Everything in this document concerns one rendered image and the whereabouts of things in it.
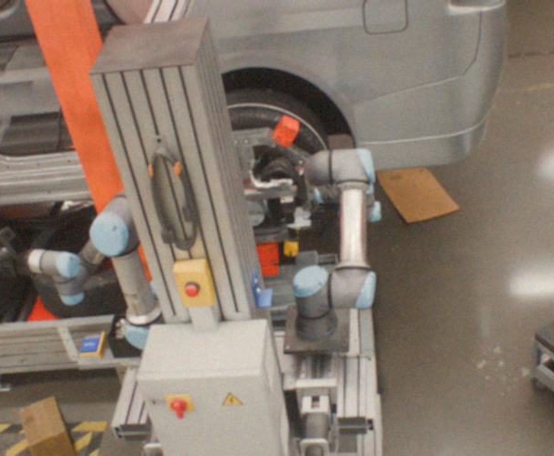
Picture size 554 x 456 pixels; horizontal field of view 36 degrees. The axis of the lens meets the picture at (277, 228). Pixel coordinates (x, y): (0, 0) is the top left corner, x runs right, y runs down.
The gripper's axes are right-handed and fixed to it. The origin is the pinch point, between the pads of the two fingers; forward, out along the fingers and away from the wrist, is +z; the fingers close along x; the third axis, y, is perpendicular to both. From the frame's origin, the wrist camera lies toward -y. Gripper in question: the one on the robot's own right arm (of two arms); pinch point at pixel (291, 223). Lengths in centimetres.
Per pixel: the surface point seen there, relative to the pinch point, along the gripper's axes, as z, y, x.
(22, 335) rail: 127, -48, 1
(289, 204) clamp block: -0.7, 10.3, 1.5
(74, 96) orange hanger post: 66, 71, 10
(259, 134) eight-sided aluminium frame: 9.3, 29.0, -22.0
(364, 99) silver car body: -33, 28, -42
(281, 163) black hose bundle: 1.0, 21.2, -11.5
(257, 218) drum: 13.8, -0.5, -6.0
